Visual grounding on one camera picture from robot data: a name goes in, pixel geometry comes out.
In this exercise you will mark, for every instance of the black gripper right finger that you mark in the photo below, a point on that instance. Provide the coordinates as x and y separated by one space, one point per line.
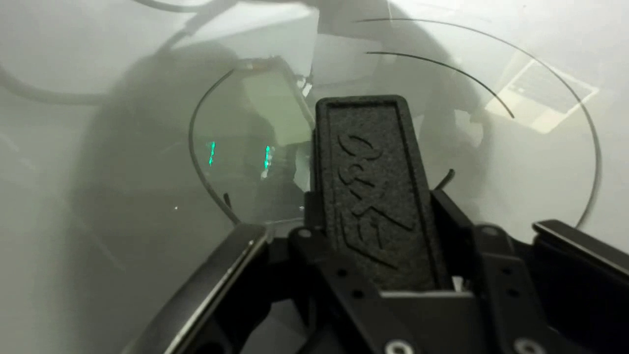
504 275

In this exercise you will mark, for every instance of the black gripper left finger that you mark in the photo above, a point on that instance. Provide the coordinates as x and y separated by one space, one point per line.
341 275

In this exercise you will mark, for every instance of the black felt whiteboard eraser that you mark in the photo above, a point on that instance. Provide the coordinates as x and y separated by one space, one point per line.
374 196

